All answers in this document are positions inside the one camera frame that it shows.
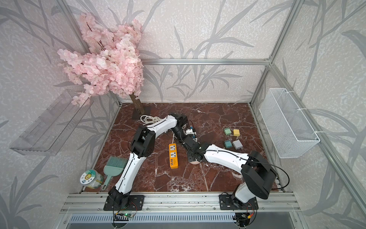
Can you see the round tape tin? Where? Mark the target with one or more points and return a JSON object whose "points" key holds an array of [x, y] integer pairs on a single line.
{"points": [[91, 179]]}

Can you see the white wire mesh basket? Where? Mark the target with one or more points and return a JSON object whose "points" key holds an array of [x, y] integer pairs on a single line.
{"points": [[290, 131]]}

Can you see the clear acrylic wall shelf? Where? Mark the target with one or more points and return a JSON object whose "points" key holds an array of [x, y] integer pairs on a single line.
{"points": [[47, 135]]}

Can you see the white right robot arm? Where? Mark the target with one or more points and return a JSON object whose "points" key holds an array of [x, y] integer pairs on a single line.
{"points": [[258, 175]]}

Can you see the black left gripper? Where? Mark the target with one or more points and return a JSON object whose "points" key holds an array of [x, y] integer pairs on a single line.
{"points": [[188, 136]]}

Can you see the white charger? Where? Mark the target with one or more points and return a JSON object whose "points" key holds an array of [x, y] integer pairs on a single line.
{"points": [[237, 144]]}

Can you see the teal plug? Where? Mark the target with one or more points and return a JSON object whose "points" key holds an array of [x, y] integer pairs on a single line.
{"points": [[228, 144]]}

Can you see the green dustpan brush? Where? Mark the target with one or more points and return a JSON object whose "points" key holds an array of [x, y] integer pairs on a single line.
{"points": [[114, 167]]}

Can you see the pink cherry blossom tree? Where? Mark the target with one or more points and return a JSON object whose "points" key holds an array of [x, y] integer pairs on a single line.
{"points": [[113, 63]]}

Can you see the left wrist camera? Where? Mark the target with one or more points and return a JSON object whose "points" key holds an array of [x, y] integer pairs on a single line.
{"points": [[192, 133]]}

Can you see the orange power strip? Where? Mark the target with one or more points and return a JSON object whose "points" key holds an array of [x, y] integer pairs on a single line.
{"points": [[173, 159]]}

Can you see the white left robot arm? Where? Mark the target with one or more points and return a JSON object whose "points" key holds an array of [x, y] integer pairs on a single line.
{"points": [[173, 119]]}

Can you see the yellow plug adapter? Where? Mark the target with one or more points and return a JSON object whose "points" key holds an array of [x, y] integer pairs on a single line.
{"points": [[236, 133]]}

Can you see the green plug adapter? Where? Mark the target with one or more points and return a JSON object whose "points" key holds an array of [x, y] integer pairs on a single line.
{"points": [[227, 131]]}

